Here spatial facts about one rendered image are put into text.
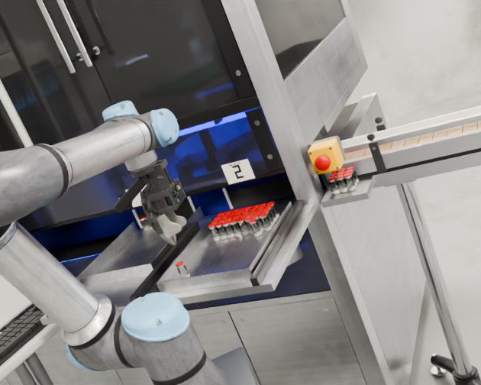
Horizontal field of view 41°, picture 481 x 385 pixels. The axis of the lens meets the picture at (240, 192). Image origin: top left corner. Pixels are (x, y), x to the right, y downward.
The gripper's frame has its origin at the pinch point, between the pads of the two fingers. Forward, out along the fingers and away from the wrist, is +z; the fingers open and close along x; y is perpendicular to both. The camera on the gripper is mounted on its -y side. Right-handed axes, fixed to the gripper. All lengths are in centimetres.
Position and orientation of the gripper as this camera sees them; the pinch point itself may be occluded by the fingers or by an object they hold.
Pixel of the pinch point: (169, 241)
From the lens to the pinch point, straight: 158.7
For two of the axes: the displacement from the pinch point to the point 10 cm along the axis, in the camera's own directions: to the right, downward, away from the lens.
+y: 9.0, -2.4, -3.7
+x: 2.5, -4.2, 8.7
